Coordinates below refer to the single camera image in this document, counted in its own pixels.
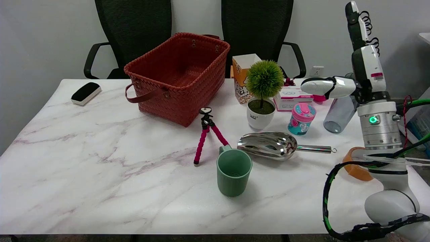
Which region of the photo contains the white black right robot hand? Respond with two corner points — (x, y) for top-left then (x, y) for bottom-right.
(301, 1), (391, 105)

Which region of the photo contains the green mug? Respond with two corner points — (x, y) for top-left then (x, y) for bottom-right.
(217, 145), (253, 197)

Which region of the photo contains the grey transparent water bottle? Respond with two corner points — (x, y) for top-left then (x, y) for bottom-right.
(323, 95), (359, 134)

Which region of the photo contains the white side desk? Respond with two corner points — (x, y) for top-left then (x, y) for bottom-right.
(401, 33), (430, 152)

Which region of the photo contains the blue storage bin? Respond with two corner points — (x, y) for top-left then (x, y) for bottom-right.
(407, 108), (430, 158)

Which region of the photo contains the white pink carton box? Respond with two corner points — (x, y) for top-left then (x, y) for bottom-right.
(273, 86), (314, 112)

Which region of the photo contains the pink teal kids cup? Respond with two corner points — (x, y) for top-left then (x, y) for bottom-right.
(288, 103), (316, 136)

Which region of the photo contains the orange tape roll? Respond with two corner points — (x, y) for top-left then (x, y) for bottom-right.
(343, 147), (374, 182)

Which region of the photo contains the green ball plant white pot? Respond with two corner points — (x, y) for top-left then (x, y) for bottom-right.
(246, 60), (285, 131)

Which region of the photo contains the black mesh office chair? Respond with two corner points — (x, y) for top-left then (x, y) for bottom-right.
(220, 0), (307, 79)
(83, 0), (173, 79)

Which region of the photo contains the shiny metal scoop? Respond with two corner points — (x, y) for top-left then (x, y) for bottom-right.
(237, 131), (337, 161)

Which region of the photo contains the orange white popcorn box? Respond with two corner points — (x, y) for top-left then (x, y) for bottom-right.
(232, 53), (262, 104)

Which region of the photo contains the pink flexible mini tripod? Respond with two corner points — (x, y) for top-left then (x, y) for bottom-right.
(193, 107), (232, 166)

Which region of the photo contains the red woven basket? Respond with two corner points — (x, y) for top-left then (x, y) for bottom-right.
(124, 32), (231, 127)

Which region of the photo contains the black white board eraser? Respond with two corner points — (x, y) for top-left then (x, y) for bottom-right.
(71, 82), (102, 106)

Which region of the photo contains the black green robot cable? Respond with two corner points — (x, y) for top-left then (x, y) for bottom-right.
(322, 133), (430, 241)

